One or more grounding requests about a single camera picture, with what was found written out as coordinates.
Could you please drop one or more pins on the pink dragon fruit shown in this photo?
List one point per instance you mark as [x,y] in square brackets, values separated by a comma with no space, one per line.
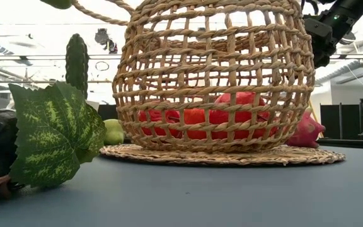
[307,132]

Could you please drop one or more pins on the orange-red peach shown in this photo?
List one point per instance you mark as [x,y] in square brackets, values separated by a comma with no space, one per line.
[195,118]

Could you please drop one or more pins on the small dark red fruit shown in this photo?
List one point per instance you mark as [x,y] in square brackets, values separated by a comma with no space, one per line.
[162,113]

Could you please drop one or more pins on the yellow-green pear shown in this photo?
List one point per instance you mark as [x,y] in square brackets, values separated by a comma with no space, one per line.
[114,134]

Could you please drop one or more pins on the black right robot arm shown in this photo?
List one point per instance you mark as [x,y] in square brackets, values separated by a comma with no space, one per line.
[351,12]

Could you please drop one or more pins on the black office partition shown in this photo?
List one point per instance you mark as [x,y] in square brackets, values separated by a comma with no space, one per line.
[329,121]

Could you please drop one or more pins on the dark office desk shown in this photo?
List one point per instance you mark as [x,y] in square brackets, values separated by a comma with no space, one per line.
[351,143]

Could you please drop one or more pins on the round woven straw placemat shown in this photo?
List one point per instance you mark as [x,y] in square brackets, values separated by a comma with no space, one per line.
[310,156]

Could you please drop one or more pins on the black ceiling-hung device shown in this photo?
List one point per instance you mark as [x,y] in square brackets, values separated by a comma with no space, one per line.
[104,39]

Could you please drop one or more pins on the green artificial cactus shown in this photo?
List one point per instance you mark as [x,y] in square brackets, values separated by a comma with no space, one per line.
[77,63]

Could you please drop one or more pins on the black grape bunch with leaf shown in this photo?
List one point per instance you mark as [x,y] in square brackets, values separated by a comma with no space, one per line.
[52,135]

